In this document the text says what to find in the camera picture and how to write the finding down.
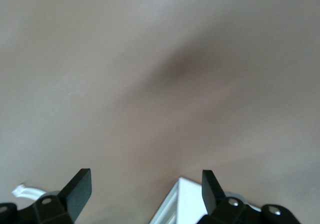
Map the white curved plastic arc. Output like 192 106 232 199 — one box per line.
12 182 48 200

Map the white drawer cabinet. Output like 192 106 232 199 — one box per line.
149 175 253 224

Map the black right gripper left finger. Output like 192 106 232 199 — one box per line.
17 168 93 224

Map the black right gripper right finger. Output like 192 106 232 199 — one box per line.
197 169 264 224

